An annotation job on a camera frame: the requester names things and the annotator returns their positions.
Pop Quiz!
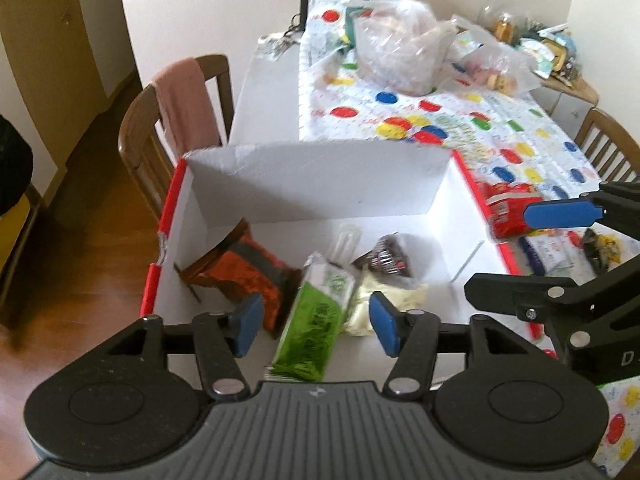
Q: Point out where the white drawer cabinet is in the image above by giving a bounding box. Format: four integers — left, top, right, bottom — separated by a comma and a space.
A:
540, 77, 601, 121

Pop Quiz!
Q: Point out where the yellow container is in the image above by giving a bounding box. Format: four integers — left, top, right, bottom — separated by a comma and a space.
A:
545, 40, 572, 70

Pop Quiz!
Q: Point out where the brown orange snack bag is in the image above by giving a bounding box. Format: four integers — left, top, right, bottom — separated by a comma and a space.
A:
175, 217, 303, 338

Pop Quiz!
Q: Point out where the large clear plastic bag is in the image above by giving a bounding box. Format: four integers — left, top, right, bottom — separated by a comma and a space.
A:
345, 0, 458, 96

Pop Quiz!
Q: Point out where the tissue box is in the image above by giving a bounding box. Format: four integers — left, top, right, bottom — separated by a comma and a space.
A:
520, 37, 551, 63

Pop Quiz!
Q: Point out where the clear plastic bag with cookies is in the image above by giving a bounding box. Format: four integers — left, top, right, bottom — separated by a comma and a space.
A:
450, 15, 538, 96

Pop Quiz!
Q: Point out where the wooden chair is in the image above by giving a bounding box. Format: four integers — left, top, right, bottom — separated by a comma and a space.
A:
574, 109, 640, 183
118, 54, 235, 221

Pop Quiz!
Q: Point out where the dark brown candy packet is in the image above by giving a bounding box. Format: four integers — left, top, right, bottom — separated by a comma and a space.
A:
352, 234, 416, 278

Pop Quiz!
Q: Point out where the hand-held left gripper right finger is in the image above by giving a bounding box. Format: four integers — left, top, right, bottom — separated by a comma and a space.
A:
369, 291, 531, 401

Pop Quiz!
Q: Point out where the red cardboard box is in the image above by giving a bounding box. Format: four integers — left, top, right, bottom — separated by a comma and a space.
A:
140, 141, 558, 391

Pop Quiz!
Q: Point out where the white and blue snack packet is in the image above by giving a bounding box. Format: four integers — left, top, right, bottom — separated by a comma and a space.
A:
517, 232, 583, 273

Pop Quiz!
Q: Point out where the wooden door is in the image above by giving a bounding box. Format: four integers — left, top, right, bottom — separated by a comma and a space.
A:
0, 0, 108, 171

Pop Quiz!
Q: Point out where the clear plastic packet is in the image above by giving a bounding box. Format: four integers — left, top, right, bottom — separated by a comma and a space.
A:
327, 225, 363, 266

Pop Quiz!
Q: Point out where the black bag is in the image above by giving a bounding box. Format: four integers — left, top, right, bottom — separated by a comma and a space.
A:
0, 115, 33, 218

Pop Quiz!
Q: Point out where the balloon print tablecloth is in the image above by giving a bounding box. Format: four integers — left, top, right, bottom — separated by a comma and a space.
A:
297, 0, 640, 476

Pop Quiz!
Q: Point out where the pink towel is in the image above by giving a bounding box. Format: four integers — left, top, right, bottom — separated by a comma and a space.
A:
152, 57, 223, 148

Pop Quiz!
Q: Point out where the cream snack packet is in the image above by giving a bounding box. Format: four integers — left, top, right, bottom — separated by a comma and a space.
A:
346, 269, 430, 336

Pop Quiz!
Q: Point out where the black and yellow snack packet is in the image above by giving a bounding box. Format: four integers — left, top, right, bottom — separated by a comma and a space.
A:
582, 227, 626, 266

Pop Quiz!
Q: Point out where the green snack packet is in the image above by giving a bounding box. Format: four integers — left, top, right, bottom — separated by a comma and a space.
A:
265, 252, 358, 378

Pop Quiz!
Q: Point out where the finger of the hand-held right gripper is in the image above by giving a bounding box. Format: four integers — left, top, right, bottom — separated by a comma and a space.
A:
524, 180, 640, 241
464, 257, 640, 348

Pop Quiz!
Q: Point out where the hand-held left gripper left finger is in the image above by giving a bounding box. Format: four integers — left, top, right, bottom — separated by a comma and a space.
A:
105, 292, 266, 401

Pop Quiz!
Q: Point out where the red snack bag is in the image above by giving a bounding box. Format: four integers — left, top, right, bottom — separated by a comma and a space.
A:
482, 182, 546, 240

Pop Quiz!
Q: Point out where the orange bottle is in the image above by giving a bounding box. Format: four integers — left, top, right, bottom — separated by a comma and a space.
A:
495, 12, 516, 42

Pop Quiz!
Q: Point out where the glass jar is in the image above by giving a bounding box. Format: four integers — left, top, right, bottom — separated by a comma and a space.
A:
480, 0, 526, 28

